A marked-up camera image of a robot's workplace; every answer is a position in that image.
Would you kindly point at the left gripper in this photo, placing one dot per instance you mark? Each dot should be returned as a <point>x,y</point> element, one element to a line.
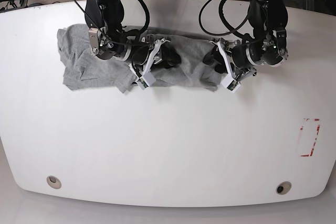
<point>244,58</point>

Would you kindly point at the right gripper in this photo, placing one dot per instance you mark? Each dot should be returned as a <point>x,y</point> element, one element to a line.
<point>136,54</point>

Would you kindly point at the grey Hugging Face T-shirt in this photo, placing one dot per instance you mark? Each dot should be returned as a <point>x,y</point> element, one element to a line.
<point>84,70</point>

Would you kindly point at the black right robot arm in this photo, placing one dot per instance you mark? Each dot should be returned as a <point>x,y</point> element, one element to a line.
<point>109,40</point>

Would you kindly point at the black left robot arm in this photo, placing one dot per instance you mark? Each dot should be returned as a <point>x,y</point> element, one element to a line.
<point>262,36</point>

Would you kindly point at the red tape rectangle marking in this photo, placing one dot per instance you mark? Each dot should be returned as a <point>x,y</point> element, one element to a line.
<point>308,137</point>

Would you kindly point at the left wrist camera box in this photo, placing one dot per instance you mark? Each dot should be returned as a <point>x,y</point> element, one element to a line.
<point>230,84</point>

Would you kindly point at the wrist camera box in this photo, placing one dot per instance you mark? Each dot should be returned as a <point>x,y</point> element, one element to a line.
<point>230,84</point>
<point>146,80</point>

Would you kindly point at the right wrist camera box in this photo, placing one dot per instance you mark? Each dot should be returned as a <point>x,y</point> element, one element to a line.
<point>146,80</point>

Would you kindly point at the right table cable grommet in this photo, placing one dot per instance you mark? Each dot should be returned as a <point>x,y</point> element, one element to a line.
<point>283,188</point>

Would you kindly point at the table cable grommet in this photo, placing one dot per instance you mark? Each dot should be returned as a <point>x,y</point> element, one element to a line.
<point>283,188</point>
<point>53,182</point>

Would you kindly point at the left table cable grommet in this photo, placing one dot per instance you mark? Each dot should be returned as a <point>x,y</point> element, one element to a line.
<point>53,182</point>

